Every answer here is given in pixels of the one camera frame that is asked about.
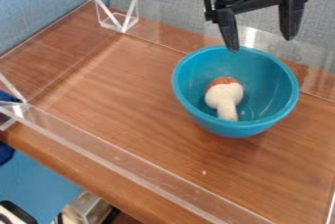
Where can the white toy mushroom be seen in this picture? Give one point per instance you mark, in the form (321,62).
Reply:
(223,94)

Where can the clear acrylic front barrier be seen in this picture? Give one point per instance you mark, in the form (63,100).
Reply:
(148,192)

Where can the clear acrylic corner bracket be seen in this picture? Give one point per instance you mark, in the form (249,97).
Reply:
(115,20)

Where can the blue object at left edge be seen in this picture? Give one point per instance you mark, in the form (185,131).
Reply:
(5,122)

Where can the black white object bottom left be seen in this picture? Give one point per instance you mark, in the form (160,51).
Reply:
(13,215)

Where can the blue plastic bowl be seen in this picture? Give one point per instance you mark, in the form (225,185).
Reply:
(270,89)

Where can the metal table leg frame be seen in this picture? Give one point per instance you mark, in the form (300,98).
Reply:
(87,209)

